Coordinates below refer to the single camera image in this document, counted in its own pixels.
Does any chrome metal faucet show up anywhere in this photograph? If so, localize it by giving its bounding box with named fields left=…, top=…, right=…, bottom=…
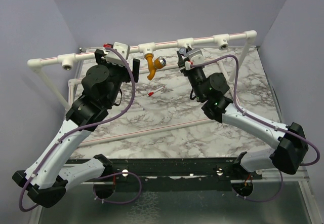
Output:
left=178, top=46, right=192, bottom=57

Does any white PVC pipe frame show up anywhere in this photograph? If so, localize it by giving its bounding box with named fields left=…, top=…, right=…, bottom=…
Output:
left=27, top=30, right=258, bottom=147

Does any orange plastic faucet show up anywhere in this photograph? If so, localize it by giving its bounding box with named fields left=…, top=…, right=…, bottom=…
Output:
left=144, top=53, right=167, bottom=81

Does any black mounting rail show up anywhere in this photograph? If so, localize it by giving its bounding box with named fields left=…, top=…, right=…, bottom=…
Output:
left=94, top=157, right=261, bottom=192

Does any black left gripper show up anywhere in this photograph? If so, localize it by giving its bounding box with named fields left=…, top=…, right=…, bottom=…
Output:
left=96, top=49, right=140, bottom=107

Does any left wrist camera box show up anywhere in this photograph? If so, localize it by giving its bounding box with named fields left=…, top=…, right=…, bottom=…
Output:
left=103, top=41, right=131, bottom=66

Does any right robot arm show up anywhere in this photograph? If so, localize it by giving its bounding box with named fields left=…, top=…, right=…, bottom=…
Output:
left=177, top=47, right=308, bottom=179

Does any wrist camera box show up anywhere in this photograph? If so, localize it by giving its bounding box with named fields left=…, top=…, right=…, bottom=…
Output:
left=187, top=48, right=205, bottom=66
left=103, top=41, right=131, bottom=66

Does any red white marker pen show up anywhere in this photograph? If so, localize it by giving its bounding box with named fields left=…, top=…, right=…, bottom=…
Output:
left=147, top=86, right=164, bottom=97

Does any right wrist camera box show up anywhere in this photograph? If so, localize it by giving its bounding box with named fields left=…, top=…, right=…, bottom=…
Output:
left=187, top=48, right=205, bottom=66

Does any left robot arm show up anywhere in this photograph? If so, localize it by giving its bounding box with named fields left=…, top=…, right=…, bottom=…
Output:
left=12, top=48, right=140, bottom=212

